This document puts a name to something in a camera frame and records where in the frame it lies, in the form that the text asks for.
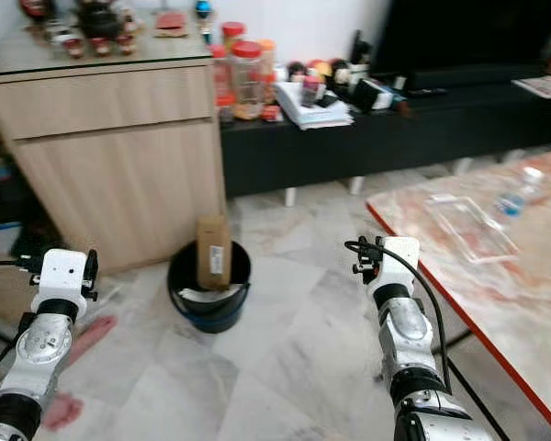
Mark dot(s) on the clear plastic food container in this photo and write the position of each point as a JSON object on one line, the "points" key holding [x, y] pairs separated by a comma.
{"points": [[468, 230]]}

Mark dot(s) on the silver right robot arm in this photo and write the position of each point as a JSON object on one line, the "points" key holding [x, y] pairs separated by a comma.
{"points": [[409, 335]]}

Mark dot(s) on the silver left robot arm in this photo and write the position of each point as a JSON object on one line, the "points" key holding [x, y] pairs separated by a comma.
{"points": [[41, 354]]}

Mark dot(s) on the bare person foot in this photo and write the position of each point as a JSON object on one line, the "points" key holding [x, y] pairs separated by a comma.
{"points": [[62, 412], [96, 333]]}

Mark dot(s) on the light wooden cabinet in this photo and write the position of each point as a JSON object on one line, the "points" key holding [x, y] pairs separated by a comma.
{"points": [[129, 165]]}

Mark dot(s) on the glass display shelf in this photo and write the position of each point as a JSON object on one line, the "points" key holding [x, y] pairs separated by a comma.
{"points": [[0, 202]]}

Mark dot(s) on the black low tv console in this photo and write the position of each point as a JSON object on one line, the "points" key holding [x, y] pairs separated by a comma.
{"points": [[386, 138]]}

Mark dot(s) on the brown cardboard box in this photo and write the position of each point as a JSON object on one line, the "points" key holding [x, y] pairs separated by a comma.
{"points": [[214, 248]]}

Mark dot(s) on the black plastic bucket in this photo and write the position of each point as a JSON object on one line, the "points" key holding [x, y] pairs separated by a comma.
{"points": [[211, 312]]}

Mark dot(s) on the white stack of papers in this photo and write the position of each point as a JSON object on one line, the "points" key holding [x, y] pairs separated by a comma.
{"points": [[312, 115]]}

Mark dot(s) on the marble table with red edge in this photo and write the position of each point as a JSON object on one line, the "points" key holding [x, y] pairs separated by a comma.
{"points": [[523, 312]]}

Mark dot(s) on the black box with white label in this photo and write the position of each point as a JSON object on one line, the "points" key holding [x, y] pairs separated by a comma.
{"points": [[372, 95]]}

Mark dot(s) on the small cup on papers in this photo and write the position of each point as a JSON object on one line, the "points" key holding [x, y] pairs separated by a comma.
{"points": [[311, 92]]}

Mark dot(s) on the black remote control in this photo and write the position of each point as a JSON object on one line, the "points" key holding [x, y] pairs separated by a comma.
{"points": [[429, 92]]}

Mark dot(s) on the large clear jar red lid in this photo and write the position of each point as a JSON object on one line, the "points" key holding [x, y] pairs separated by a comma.
{"points": [[248, 83]]}

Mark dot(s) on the clear jar orange lid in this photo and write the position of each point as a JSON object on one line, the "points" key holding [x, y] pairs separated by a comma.
{"points": [[269, 69]]}

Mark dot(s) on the red tea cup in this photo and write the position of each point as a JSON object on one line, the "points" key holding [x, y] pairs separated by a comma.
{"points": [[101, 46], [126, 44], [73, 49]]}

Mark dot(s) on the black flat screen tv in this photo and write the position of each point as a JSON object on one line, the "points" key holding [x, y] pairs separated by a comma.
{"points": [[468, 37]]}

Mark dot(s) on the printed magazine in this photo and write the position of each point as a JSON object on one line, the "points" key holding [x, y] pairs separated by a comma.
{"points": [[542, 87]]}

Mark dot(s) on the black teapot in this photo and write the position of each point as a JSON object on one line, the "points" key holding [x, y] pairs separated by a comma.
{"points": [[103, 20]]}

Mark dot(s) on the red tray on wooden stand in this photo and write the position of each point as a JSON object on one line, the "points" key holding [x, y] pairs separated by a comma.
{"points": [[172, 24]]}

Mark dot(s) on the small clear jar red lid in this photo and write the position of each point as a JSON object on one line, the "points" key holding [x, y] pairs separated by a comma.
{"points": [[232, 33]]}

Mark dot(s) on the red and black round ornament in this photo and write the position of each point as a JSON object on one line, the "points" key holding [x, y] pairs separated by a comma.
{"points": [[37, 8]]}

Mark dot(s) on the blue ball ornament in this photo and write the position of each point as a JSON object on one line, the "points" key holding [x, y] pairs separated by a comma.
{"points": [[203, 9]]}

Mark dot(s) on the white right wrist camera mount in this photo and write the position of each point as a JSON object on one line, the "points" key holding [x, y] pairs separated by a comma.
{"points": [[398, 257]]}

